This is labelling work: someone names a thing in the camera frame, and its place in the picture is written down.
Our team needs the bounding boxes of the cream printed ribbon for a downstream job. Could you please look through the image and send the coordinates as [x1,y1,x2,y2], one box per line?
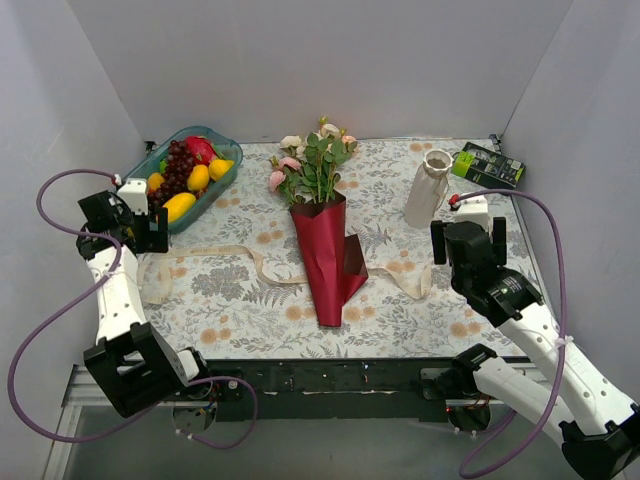
[135,243,433,304]

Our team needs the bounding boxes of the dark red wrapping paper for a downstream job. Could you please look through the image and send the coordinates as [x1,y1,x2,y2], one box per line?
[290,192,369,328]

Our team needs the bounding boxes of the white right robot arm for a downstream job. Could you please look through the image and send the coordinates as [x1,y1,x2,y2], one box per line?
[430,217,639,479]

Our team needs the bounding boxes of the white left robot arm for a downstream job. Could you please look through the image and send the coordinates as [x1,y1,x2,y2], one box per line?
[76,178,213,418]

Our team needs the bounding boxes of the white ribbed ceramic vase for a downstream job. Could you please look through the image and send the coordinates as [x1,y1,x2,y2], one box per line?
[404,149,453,229]

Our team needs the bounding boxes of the yellow mango front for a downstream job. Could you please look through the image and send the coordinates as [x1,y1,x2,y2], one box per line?
[162,192,197,224]

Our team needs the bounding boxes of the small orange fruit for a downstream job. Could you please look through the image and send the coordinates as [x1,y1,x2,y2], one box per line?
[147,172,165,193]

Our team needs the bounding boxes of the teal plastic fruit tray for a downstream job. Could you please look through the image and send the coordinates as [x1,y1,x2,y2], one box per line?
[127,126,243,233]

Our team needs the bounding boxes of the yellow lemon middle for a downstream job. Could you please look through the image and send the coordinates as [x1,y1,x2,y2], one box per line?
[187,164,210,192]

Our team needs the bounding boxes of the yellow lemon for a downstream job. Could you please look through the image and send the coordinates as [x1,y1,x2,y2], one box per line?
[208,157,234,182]
[187,164,210,192]

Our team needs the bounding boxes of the black green product box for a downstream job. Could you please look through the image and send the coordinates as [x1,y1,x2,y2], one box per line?
[451,142,526,190]

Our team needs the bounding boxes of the purple grape bunch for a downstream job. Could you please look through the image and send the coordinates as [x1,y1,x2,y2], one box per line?
[147,140,195,211]

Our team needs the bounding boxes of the yellow lemon right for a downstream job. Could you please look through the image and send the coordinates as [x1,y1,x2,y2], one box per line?
[208,157,234,182]

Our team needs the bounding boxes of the red dragon fruit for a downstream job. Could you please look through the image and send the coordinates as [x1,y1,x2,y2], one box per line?
[184,135,219,166]

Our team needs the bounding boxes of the artificial pink flower bouquet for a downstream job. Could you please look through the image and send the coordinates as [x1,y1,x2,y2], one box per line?
[267,116,359,206]

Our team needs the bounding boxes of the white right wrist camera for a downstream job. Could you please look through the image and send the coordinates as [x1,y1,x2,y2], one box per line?
[453,195,491,233]

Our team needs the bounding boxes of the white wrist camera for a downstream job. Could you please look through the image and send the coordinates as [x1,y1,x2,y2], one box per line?
[453,195,491,233]
[116,178,149,216]

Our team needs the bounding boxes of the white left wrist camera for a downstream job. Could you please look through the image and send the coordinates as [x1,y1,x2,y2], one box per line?
[116,178,149,216]

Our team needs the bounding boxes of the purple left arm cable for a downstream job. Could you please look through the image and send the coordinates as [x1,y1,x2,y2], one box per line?
[6,168,259,449]

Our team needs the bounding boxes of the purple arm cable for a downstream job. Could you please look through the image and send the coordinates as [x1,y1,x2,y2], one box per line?
[452,188,574,480]
[6,168,259,449]

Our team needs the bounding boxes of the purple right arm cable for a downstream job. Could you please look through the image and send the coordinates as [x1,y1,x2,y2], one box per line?
[452,188,574,480]

